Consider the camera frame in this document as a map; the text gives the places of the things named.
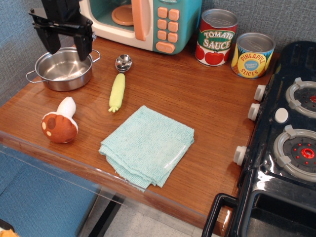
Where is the stainless steel pot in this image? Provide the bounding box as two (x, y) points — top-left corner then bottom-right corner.
(26, 47), (101, 92)

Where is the orange plush object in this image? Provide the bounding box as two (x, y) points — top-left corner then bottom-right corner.
(0, 229), (19, 237)

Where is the black toy stove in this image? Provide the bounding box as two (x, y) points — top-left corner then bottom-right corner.
(202, 41), (316, 237)

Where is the spoon with yellow handle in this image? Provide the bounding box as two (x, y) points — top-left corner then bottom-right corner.
(108, 54), (132, 113)

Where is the teal toy microwave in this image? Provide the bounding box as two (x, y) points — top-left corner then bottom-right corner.
(79, 0), (202, 55)

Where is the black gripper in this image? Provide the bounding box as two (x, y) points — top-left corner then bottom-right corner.
(29, 0), (93, 61)

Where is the brown plush mushroom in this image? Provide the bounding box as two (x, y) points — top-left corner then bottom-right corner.
(41, 97), (79, 143)

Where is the pineapple slices can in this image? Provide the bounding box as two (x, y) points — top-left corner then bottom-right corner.
(231, 32), (276, 79)

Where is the teal folded cloth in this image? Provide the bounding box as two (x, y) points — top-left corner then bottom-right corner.
(99, 106), (194, 192)

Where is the metal table leg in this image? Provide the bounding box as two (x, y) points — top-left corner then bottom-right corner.
(78, 189), (125, 237)

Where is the tomato sauce can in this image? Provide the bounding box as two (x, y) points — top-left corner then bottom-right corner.
(195, 8), (238, 66)

